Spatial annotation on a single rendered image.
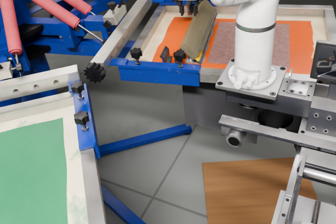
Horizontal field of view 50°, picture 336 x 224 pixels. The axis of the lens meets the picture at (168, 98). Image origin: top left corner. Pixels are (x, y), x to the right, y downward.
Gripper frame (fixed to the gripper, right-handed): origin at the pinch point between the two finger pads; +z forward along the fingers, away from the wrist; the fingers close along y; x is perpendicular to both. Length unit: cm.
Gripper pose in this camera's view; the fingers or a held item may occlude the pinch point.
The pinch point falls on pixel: (188, 10)
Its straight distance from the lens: 147.0
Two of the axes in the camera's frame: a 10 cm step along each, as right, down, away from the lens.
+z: 1.0, 8.0, 6.0
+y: 9.6, 0.8, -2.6
